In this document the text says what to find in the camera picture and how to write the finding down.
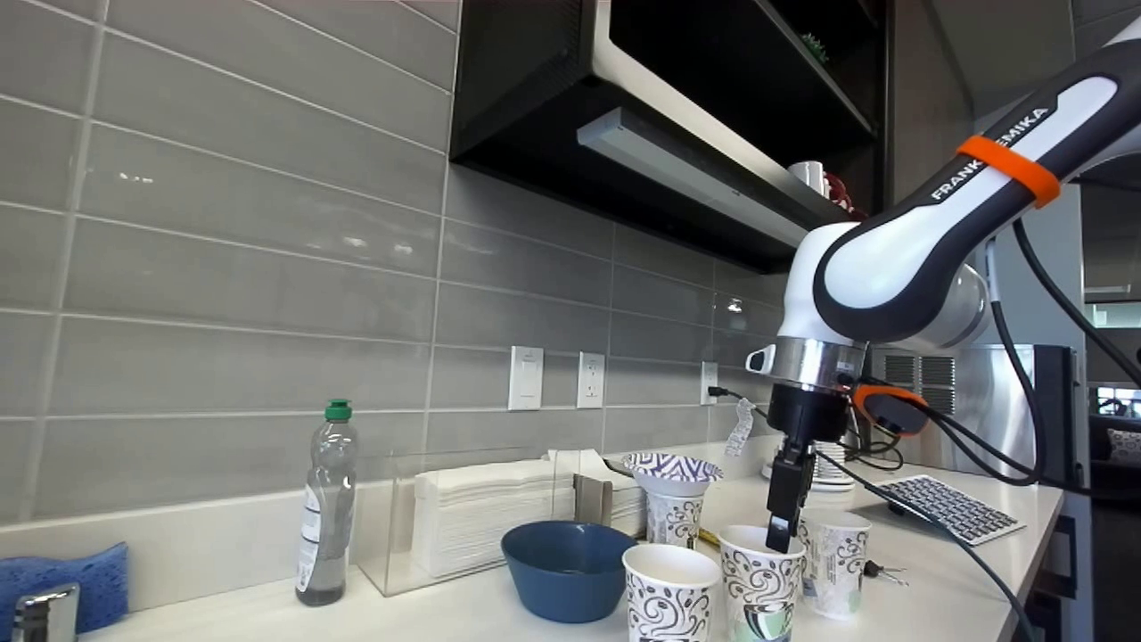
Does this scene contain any white patterned paper bowl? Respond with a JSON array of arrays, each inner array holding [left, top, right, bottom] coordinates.
[[621, 451, 725, 499]]

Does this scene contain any patterned paper cup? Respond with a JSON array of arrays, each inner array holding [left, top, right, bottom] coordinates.
[[644, 490, 708, 550], [795, 509, 874, 621], [718, 523, 809, 642], [621, 543, 722, 642]]

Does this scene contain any blue bowl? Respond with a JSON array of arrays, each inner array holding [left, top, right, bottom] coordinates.
[[500, 521, 639, 624]]

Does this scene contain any stack of white plates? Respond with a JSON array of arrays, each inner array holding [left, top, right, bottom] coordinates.
[[760, 439, 858, 494]]

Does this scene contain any white paper tag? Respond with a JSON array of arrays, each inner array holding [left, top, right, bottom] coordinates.
[[725, 398, 758, 458]]

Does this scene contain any bunch of keys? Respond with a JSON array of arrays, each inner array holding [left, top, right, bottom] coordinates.
[[862, 559, 911, 589]]

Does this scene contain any white keyboard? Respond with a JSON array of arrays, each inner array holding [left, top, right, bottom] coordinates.
[[873, 473, 1029, 547]]

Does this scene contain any stainless steel appliance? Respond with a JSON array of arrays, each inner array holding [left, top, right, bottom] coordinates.
[[868, 344, 1077, 489]]

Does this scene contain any red mug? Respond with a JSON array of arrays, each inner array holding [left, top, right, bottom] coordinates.
[[825, 171, 858, 217]]

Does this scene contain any white mug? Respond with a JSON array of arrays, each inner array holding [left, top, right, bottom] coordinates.
[[787, 160, 829, 199]]

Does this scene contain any stack of white paper napkins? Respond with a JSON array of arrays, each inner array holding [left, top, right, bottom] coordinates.
[[414, 449, 648, 578]]

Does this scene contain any clear acrylic napkin holder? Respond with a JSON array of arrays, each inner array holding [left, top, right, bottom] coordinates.
[[356, 444, 648, 597]]

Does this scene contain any clear bottle with green cap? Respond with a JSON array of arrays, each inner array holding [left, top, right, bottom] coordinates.
[[295, 399, 360, 608]]

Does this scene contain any blue sponge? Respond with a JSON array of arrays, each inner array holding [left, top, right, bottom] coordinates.
[[0, 541, 131, 637]]

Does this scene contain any chrome tap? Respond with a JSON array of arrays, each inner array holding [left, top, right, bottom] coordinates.
[[10, 583, 81, 642]]

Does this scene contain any black cable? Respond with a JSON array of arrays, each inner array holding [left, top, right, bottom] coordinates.
[[708, 385, 775, 422]]

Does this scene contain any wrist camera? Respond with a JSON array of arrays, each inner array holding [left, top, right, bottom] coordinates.
[[851, 384, 930, 438]]

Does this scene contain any white wall switch plate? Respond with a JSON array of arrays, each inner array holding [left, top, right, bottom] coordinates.
[[507, 345, 546, 412]]

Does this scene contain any black wall cabinet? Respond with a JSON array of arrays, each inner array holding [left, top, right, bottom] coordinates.
[[449, 0, 894, 276]]

